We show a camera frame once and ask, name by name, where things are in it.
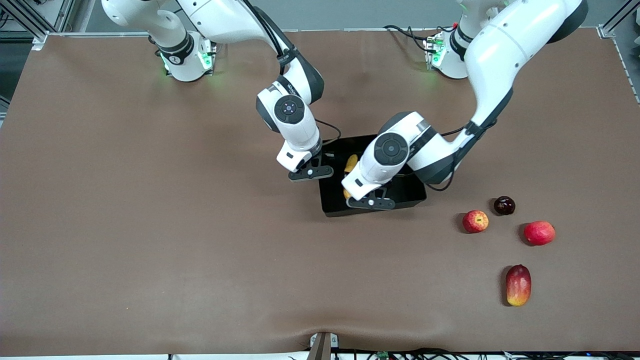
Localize yellow banana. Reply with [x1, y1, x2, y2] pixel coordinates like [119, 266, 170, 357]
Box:
[342, 154, 359, 200]

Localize black plastic box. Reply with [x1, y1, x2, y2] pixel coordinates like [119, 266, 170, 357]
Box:
[318, 134, 428, 218]

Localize small red yellow apple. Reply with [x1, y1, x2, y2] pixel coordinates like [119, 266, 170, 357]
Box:
[462, 210, 490, 234]

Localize brown table mat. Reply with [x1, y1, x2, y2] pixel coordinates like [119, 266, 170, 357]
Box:
[0, 27, 640, 357]

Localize red peach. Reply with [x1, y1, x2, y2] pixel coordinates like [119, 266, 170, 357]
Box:
[523, 221, 556, 246]

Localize red yellow mango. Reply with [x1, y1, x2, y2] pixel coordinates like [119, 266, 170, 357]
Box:
[505, 264, 532, 307]

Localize black left arm base cables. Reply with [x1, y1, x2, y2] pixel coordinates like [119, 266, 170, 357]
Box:
[383, 24, 453, 53]

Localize metal table clamp bracket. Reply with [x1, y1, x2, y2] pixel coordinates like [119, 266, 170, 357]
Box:
[306, 332, 339, 360]

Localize aluminium frame with corner bracket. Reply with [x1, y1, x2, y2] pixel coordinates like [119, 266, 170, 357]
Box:
[0, 0, 76, 51]

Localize aluminium frame post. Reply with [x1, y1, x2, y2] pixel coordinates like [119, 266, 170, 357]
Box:
[597, 0, 640, 38]

